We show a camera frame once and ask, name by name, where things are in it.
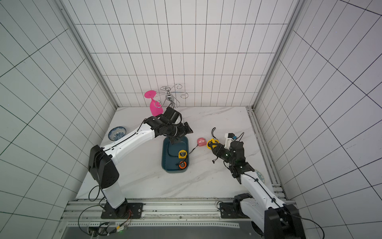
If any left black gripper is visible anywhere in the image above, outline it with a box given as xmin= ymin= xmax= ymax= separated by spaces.
xmin=166 ymin=122 xmax=194 ymax=145

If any yellow tape measure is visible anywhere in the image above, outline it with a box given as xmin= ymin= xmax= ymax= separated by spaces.
xmin=178 ymin=149 xmax=188 ymax=159
xmin=207 ymin=138 xmax=219 ymax=150
xmin=211 ymin=127 xmax=217 ymax=139

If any pink tape measure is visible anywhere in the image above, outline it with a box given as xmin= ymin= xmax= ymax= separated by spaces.
xmin=189 ymin=137 xmax=207 ymax=154

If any teal plastic storage box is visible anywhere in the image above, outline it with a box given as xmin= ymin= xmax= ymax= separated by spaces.
xmin=161 ymin=136 xmax=190 ymax=173

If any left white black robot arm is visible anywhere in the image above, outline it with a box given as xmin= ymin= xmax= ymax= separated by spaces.
xmin=88 ymin=107 xmax=193 ymax=211

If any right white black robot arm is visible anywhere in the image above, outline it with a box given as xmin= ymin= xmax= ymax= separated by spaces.
xmin=208 ymin=139 xmax=306 ymax=239

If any orange black tape measure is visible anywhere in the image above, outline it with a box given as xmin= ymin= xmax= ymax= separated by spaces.
xmin=178 ymin=161 xmax=188 ymax=170

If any pink plastic wine glass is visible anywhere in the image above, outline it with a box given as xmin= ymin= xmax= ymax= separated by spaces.
xmin=144 ymin=90 xmax=164 ymax=117

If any chrome glass holder stand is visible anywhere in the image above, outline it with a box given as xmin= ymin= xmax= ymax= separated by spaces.
xmin=160 ymin=84 xmax=189 ymax=109

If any blue white ceramic bowl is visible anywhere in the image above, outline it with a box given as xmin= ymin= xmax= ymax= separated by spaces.
xmin=108 ymin=126 xmax=126 ymax=141

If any yellow patterned plate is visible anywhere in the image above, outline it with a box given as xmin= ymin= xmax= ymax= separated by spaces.
xmin=255 ymin=170 xmax=265 ymax=183

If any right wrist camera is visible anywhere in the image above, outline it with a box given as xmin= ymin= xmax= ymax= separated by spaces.
xmin=224 ymin=133 xmax=237 ymax=149

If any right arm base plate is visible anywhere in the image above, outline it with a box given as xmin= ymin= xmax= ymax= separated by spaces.
xmin=217 ymin=201 xmax=249 ymax=219

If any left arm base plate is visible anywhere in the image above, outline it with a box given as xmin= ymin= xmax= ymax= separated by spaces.
xmin=101 ymin=202 xmax=143 ymax=220

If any aluminium mounting rail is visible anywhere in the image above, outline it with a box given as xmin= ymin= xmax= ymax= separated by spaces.
xmin=59 ymin=198 xmax=249 ymax=231

